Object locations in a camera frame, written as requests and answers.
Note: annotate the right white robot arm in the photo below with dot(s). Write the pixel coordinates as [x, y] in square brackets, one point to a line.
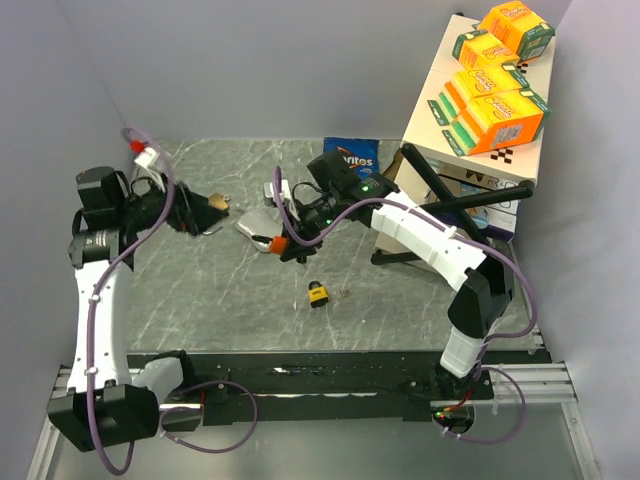
[482, 284]

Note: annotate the orange sponge pack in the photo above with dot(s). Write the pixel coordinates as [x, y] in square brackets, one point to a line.
[519, 28]
[480, 48]

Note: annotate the brass padlock silver shackle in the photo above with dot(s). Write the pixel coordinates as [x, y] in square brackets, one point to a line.
[220, 202]

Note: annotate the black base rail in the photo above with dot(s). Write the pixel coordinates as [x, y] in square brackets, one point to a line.
[329, 385]

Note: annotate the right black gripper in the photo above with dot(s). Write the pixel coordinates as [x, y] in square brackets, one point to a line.
[296, 249]

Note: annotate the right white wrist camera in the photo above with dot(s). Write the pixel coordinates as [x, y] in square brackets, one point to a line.
[284, 194]

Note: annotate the top orange sponge pack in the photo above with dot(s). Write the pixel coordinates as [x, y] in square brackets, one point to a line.
[519, 28]

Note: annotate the white shelf board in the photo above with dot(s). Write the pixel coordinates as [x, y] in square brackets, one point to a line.
[517, 163]

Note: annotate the white cardboard box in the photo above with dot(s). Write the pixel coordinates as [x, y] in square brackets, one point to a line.
[496, 221]

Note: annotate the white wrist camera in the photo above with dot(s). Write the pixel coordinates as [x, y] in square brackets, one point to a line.
[148, 160]
[284, 194]

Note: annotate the front yellow sponge pack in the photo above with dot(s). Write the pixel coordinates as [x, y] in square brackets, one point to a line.
[501, 120]

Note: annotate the black folding stand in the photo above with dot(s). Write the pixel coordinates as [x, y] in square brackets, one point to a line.
[456, 206]

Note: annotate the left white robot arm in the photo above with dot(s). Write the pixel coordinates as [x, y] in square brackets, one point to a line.
[103, 401]

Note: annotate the orange black small padlock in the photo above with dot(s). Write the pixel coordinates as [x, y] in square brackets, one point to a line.
[275, 245]

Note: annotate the yellow sponge pack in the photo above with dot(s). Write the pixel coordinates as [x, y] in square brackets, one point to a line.
[467, 85]
[501, 120]

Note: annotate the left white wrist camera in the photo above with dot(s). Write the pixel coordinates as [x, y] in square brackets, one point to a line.
[148, 160]

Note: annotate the yellow padlock black shackle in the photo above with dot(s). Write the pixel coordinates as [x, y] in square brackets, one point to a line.
[318, 295]

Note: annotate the blue Doritos chip bag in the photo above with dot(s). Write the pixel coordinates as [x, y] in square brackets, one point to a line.
[361, 155]

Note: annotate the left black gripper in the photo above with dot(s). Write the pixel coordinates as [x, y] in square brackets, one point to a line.
[190, 212]

